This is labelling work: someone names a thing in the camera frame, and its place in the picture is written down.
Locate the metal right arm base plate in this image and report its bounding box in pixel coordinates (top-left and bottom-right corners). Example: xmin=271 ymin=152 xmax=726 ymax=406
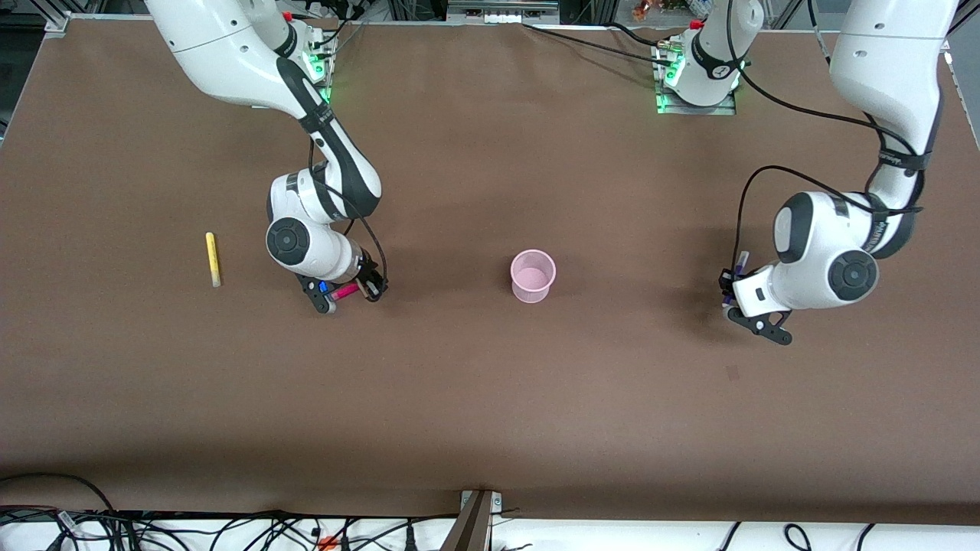
xmin=305 ymin=29 xmax=338 ymax=105

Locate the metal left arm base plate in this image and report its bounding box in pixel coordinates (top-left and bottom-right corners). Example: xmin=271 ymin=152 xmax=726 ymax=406
xmin=653 ymin=40 xmax=738 ymax=116

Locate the dark metal beam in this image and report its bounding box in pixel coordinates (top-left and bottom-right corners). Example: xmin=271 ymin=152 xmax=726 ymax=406
xmin=441 ymin=494 xmax=491 ymax=551

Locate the purple marker pen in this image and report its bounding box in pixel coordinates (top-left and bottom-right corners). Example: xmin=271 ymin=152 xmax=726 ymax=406
xmin=723 ymin=251 xmax=750 ymax=309

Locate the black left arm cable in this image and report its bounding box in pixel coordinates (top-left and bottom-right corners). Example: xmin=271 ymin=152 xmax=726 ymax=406
xmin=724 ymin=0 xmax=931 ymax=265

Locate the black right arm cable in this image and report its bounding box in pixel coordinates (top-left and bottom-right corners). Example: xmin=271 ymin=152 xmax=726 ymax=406
xmin=309 ymin=134 xmax=389 ymax=303

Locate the long black table cable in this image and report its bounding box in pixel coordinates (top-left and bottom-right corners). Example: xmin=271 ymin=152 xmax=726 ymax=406
xmin=522 ymin=22 xmax=678 ymax=68

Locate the thick black floor cable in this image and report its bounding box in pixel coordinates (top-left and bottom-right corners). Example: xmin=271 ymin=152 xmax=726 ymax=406
xmin=0 ymin=472 xmax=117 ymax=515

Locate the short black table cable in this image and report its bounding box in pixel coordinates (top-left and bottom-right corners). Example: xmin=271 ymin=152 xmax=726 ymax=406
xmin=603 ymin=21 xmax=671 ymax=51

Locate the grey power strip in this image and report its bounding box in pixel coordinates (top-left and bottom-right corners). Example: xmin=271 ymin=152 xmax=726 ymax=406
xmin=448 ymin=0 xmax=560 ymax=24

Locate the pink pen holder cup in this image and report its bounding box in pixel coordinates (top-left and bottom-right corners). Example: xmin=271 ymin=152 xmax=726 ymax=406
xmin=510 ymin=249 xmax=557 ymax=305

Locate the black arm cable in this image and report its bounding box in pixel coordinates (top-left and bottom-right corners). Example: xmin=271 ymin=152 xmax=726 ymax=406
xmin=309 ymin=134 xmax=389 ymax=303
xmin=724 ymin=0 xmax=931 ymax=265

